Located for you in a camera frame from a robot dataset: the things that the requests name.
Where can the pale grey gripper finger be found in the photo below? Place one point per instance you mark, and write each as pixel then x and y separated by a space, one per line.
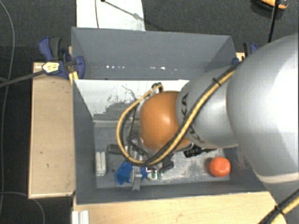
pixel 137 179

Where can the blue toy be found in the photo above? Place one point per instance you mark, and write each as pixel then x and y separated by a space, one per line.
pixel 123 172

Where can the white ribbed block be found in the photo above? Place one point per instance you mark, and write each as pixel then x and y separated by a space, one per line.
pixel 101 163

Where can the orange ball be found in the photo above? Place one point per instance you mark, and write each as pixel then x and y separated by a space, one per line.
pixel 219 167

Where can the pale wood flat board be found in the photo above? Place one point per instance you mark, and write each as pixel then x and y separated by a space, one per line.
pixel 52 134

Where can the grey metal bin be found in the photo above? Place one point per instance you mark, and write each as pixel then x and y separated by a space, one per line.
pixel 144 52

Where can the black cylinder on white bracket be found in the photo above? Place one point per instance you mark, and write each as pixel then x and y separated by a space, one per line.
pixel 195 151

